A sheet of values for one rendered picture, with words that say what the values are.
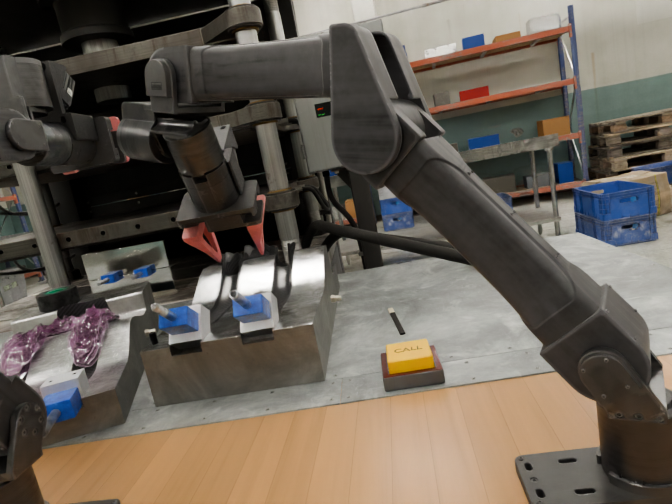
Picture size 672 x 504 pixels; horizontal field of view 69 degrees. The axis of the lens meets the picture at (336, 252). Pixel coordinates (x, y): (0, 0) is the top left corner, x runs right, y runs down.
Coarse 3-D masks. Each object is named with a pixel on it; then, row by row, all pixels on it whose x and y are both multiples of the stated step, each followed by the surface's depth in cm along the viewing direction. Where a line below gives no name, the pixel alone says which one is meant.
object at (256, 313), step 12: (240, 300) 64; (252, 300) 68; (264, 300) 69; (276, 300) 75; (240, 312) 67; (252, 312) 67; (264, 312) 68; (276, 312) 73; (240, 324) 71; (252, 324) 71; (264, 324) 70; (276, 324) 72; (252, 336) 74
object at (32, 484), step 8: (24, 472) 48; (32, 472) 50; (16, 480) 47; (24, 480) 48; (32, 480) 49; (0, 488) 46; (8, 488) 47; (16, 488) 47; (24, 488) 48; (32, 488) 49; (0, 496) 46; (8, 496) 47; (16, 496) 47; (24, 496) 48; (32, 496) 49; (40, 496) 50
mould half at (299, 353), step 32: (320, 256) 97; (256, 288) 94; (320, 288) 89; (224, 320) 79; (288, 320) 73; (320, 320) 77; (160, 352) 71; (224, 352) 71; (256, 352) 71; (288, 352) 70; (320, 352) 71; (160, 384) 73; (192, 384) 72; (224, 384) 72; (256, 384) 72; (288, 384) 71
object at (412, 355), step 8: (392, 344) 70; (400, 344) 69; (408, 344) 69; (416, 344) 68; (424, 344) 68; (392, 352) 67; (400, 352) 67; (408, 352) 66; (416, 352) 66; (424, 352) 65; (392, 360) 65; (400, 360) 65; (408, 360) 64; (416, 360) 64; (424, 360) 64; (432, 360) 64; (392, 368) 65; (400, 368) 65; (408, 368) 65; (416, 368) 65; (424, 368) 65
